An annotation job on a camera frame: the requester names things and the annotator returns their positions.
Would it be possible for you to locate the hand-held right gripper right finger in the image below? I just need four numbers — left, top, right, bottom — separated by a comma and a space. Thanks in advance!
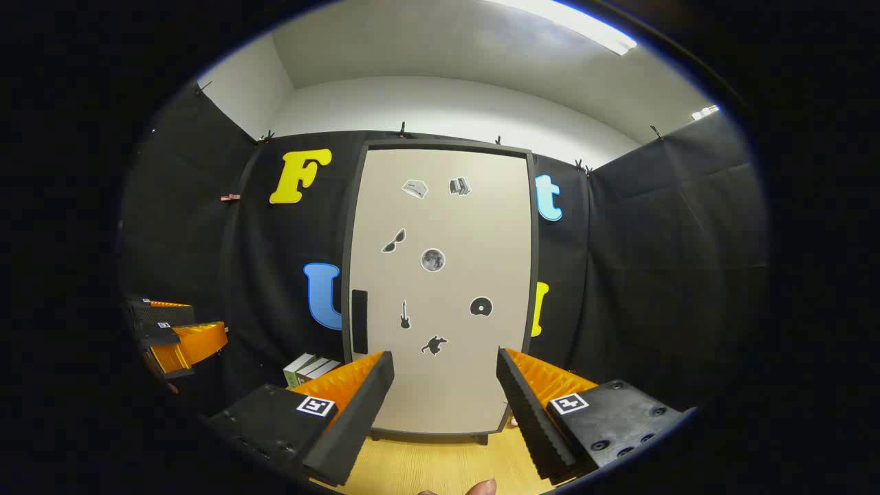
495, 347, 695, 484

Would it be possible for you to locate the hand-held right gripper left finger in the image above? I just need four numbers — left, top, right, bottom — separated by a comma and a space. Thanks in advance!
205, 351, 396, 487

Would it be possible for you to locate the dark grey cabinet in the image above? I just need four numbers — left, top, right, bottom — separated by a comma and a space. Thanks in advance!
341, 140, 539, 446

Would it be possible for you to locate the beige cabinet door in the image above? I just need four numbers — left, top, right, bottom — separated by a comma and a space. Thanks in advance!
349, 148, 534, 435

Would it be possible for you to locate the olive brown book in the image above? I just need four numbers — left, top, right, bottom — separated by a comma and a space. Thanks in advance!
297, 357, 331, 386

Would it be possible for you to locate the green book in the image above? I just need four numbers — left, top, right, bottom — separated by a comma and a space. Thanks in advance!
283, 353, 318, 390

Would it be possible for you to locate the black backdrop cloth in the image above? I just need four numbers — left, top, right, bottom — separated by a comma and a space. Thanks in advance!
120, 79, 769, 441

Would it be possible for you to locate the row of black cloth clips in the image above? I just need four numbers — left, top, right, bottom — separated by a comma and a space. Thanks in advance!
195, 79, 666, 176

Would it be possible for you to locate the long ceiling light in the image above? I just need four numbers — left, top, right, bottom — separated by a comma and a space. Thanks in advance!
495, 0, 639, 57

